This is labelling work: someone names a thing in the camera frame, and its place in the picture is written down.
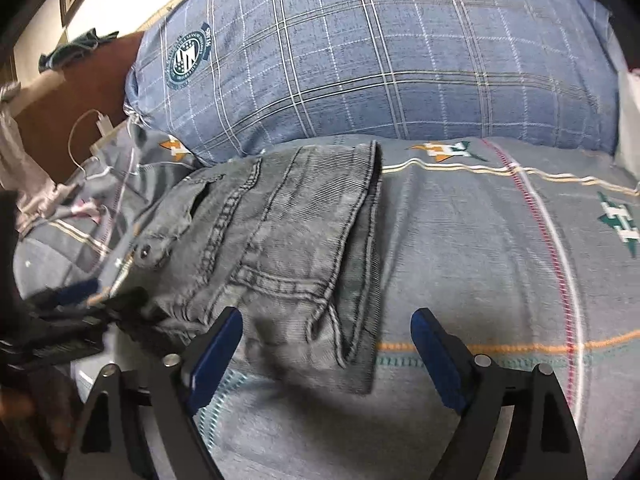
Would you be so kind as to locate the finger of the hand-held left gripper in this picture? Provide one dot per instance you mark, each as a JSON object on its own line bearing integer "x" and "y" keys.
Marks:
{"x": 127, "y": 305}
{"x": 80, "y": 291}

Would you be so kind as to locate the green cloth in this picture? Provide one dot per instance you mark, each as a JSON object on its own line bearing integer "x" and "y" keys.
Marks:
{"x": 75, "y": 50}

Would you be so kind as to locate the brown wooden headboard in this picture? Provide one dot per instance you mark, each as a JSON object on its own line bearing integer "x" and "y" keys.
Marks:
{"x": 75, "y": 90}

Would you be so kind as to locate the white charger plug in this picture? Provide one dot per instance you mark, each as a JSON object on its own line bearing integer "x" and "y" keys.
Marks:
{"x": 105, "y": 124}

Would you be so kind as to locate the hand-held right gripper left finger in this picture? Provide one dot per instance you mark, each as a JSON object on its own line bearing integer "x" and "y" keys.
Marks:
{"x": 220, "y": 355}

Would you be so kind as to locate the white cloth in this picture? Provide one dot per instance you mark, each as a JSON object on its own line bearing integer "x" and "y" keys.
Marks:
{"x": 629, "y": 120}

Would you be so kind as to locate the grey denim pants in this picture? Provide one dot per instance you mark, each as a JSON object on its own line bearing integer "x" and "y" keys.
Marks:
{"x": 300, "y": 240}

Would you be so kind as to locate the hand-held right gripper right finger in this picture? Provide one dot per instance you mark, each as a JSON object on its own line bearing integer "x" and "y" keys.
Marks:
{"x": 437, "y": 355}

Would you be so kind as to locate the pale pink cloth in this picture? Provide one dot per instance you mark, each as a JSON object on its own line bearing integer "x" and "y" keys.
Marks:
{"x": 20, "y": 160}

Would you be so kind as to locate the blue plaid pillow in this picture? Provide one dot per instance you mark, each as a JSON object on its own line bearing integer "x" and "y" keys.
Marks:
{"x": 375, "y": 60}

